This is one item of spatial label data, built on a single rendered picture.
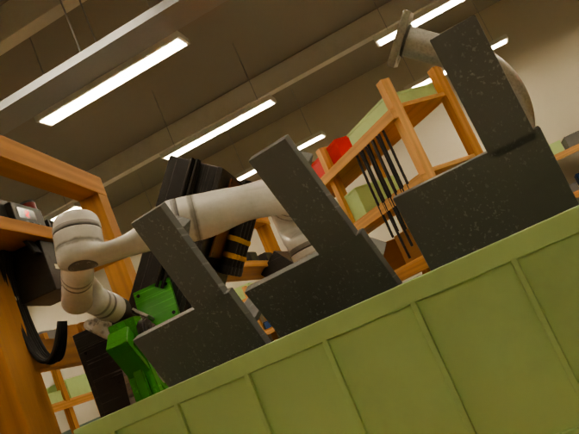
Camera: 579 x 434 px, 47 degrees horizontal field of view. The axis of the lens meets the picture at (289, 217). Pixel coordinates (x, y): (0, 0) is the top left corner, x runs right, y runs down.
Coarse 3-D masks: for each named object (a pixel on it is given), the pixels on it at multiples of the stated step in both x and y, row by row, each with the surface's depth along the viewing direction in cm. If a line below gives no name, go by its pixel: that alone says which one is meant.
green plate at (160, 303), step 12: (144, 288) 191; (156, 288) 190; (168, 288) 189; (144, 300) 189; (156, 300) 188; (168, 300) 187; (144, 312) 188; (156, 312) 187; (168, 312) 186; (156, 324) 186
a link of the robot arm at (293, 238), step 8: (272, 216) 137; (280, 216) 134; (280, 224) 137; (288, 224) 136; (280, 232) 136; (288, 232) 135; (296, 232) 134; (288, 240) 133; (296, 240) 130; (304, 240) 130; (288, 248) 133; (296, 248) 130; (304, 248) 130
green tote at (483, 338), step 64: (512, 256) 50; (576, 256) 49; (320, 320) 57; (384, 320) 55; (448, 320) 53; (512, 320) 51; (576, 320) 49; (192, 384) 63; (256, 384) 61; (320, 384) 58; (384, 384) 55; (448, 384) 53; (512, 384) 51; (576, 384) 48
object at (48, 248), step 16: (16, 256) 186; (32, 256) 185; (48, 256) 187; (16, 272) 186; (32, 272) 185; (48, 272) 184; (32, 288) 184; (48, 288) 183; (32, 304) 188; (48, 304) 197
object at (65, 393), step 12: (48, 336) 750; (60, 372) 734; (84, 372) 851; (60, 384) 725; (72, 384) 749; (84, 384) 766; (60, 396) 721; (72, 396) 741; (84, 396) 745; (60, 408) 702; (72, 408) 725; (72, 420) 718; (72, 432) 717
